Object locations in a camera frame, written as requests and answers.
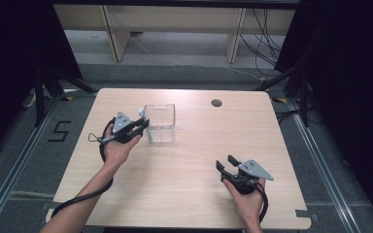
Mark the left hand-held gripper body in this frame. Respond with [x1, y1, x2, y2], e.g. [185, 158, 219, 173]
[97, 111, 144, 145]

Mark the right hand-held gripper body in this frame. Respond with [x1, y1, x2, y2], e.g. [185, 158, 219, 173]
[221, 158, 275, 196]

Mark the clear plastic container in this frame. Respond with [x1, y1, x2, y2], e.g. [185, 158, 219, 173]
[143, 103, 177, 144]

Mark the person's right hand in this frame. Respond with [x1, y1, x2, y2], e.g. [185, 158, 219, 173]
[222, 178, 267, 225]

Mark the person's left hand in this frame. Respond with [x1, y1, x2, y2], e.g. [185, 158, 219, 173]
[102, 124, 143, 170]

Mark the grey tape piece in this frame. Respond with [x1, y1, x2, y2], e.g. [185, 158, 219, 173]
[294, 209, 320, 223]

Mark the beige wooden desk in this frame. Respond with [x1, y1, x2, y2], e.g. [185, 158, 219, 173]
[51, 3, 297, 64]

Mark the black metal stand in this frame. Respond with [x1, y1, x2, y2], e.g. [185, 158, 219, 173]
[33, 66, 98, 128]
[254, 62, 311, 128]

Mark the black curtain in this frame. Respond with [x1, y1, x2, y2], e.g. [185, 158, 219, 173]
[274, 0, 373, 225]
[0, 0, 84, 163]

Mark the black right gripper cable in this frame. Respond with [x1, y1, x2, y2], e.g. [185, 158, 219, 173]
[255, 183, 270, 224]

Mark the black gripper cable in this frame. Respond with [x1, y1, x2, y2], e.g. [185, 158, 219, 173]
[50, 117, 117, 218]
[255, 183, 270, 224]

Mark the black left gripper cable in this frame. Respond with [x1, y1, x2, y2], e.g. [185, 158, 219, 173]
[50, 117, 117, 218]

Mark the black floor cable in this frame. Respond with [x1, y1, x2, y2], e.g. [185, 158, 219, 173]
[274, 109, 303, 124]

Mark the metal floor rail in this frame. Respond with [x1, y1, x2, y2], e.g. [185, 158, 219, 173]
[0, 95, 62, 233]
[286, 96, 363, 233]

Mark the bundle of black cables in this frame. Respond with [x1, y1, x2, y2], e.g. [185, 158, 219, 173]
[239, 8, 284, 78]

